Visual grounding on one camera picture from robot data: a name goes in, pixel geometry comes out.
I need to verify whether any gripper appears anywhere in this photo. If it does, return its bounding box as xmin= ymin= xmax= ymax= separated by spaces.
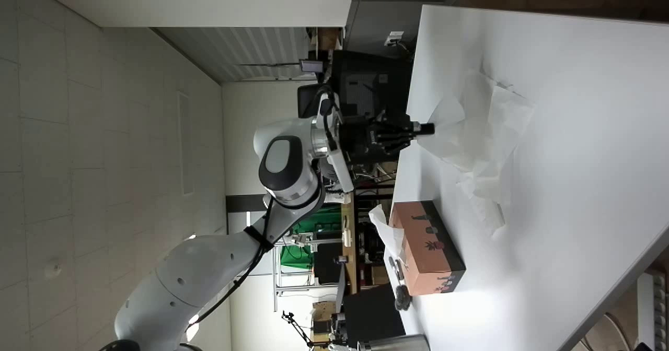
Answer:
xmin=339 ymin=111 xmax=435 ymax=166

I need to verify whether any white tissue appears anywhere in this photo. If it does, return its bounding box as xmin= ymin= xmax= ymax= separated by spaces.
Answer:
xmin=418 ymin=70 xmax=537 ymax=175
xmin=368 ymin=204 xmax=406 ymax=269
xmin=456 ymin=166 xmax=514 ymax=238

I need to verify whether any white tissue in box opening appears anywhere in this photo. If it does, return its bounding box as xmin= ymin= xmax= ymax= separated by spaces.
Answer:
xmin=368 ymin=204 xmax=406 ymax=269

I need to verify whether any crumpled white tissue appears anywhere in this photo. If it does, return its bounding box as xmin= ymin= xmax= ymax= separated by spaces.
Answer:
xmin=456 ymin=166 xmax=514 ymax=238

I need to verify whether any cardboard box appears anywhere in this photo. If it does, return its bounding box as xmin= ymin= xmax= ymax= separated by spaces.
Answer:
xmin=317 ymin=27 xmax=344 ymax=52

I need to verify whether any orange and black tissue box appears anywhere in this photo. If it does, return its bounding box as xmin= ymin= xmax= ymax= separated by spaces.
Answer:
xmin=389 ymin=200 xmax=466 ymax=296

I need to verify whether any black monitor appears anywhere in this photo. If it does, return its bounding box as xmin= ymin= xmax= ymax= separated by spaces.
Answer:
xmin=331 ymin=50 xmax=414 ymax=120

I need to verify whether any wooden table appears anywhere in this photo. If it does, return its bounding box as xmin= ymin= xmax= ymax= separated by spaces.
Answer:
xmin=341 ymin=193 xmax=360 ymax=295

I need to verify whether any green cloth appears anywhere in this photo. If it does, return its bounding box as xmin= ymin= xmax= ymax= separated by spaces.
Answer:
xmin=280 ymin=206 xmax=342 ymax=271

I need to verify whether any black round object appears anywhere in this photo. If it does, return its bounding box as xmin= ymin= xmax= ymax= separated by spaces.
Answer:
xmin=394 ymin=285 xmax=413 ymax=311

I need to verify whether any white radiator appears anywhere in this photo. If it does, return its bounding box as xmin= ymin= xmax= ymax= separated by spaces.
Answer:
xmin=636 ymin=271 xmax=669 ymax=351

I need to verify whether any camera on tripod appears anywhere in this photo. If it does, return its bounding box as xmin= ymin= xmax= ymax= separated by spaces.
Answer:
xmin=281 ymin=311 xmax=317 ymax=350

